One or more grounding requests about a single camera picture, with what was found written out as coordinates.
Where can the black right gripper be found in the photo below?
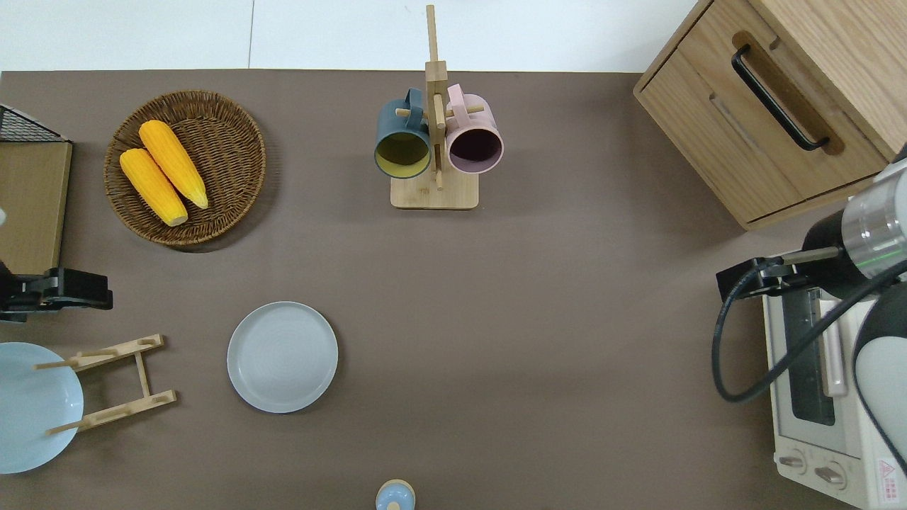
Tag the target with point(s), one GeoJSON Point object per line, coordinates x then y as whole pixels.
{"type": "Point", "coordinates": [829, 255]}

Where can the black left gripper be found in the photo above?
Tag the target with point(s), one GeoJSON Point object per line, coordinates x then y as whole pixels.
{"type": "Point", "coordinates": [60, 287]}

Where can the gray plate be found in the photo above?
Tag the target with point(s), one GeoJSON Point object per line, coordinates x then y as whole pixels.
{"type": "Point", "coordinates": [282, 358]}

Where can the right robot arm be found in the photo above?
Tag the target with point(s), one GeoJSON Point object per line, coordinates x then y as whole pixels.
{"type": "Point", "coordinates": [879, 227]}

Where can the wooden plate rack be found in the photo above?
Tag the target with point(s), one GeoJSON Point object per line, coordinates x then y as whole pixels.
{"type": "Point", "coordinates": [142, 368]}

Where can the light blue plate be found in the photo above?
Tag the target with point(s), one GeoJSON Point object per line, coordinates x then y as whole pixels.
{"type": "Point", "coordinates": [32, 411]}

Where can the yellow corn cob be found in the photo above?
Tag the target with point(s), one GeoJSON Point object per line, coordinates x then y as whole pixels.
{"type": "Point", "coordinates": [152, 185]}
{"type": "Point", "coordinates": [173, 163]}

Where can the wooden drawer cabinet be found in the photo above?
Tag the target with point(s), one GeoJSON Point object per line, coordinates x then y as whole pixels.
{"type": "Point", "coordinates": [716, 134]}

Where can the white toaster oven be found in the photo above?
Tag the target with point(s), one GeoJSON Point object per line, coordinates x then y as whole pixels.
{"type": "Point", "coordinates": [801, 439]}

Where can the brown wicker basket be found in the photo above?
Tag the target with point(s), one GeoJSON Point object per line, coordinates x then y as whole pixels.
{"type": "Point", "coordinates": [227, 149]}

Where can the dark teal mug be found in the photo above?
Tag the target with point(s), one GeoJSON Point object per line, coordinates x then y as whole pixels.
{"type": "Point", "coordinates": [397, 124]}

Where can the wooden mug tree stand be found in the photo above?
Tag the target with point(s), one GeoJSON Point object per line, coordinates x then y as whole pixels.
{"type": "Point", "coordinates": [434, 193]}

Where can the pink mug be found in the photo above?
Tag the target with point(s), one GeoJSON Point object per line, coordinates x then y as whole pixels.
{"type": "Point", "coordinates": [471, 120]}

